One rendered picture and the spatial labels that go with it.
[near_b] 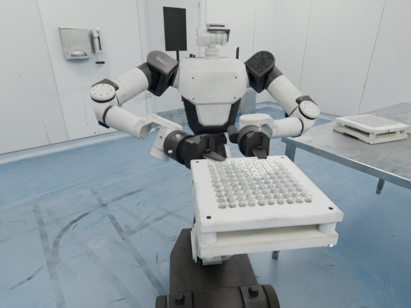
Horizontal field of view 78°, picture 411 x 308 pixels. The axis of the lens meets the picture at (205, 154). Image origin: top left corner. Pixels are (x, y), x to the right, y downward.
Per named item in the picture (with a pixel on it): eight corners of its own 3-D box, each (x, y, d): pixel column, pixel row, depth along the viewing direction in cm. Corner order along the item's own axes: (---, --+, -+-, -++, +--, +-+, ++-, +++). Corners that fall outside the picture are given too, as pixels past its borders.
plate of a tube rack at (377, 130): (367, 117, 150) (368, 113, 149) (410, 129, 129) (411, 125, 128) (334, 121, 143) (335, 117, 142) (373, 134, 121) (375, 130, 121)
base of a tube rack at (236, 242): (336, 245, 46) (339, 234, 45) (200, 257, 43) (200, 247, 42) (282, 178, 68) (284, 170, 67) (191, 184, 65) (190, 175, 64)
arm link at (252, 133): (279, 132, 65) (270, 120, 76) (242, 132, 66) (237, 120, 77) (274, 176, 70) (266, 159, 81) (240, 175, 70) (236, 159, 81)
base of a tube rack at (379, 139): (365, 125, 152) (366, 121, 151) (407, 139, 131) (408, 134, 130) (333, 129, 145) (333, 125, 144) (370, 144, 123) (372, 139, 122)
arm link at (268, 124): (244, 146, 83) (277, 140, 89) (246, 119, 80) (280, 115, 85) (234, 140, 89) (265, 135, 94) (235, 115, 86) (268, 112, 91)
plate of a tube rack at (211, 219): (342, 222, 44) (345, 212, 43) (200, 234, 41) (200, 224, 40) (285, 161, 66) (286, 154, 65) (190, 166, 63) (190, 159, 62)
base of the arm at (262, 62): (249, 98, 115) (240, 78, 118) (276, 88, 114) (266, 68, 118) (250, 80, 100) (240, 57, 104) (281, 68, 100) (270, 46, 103)
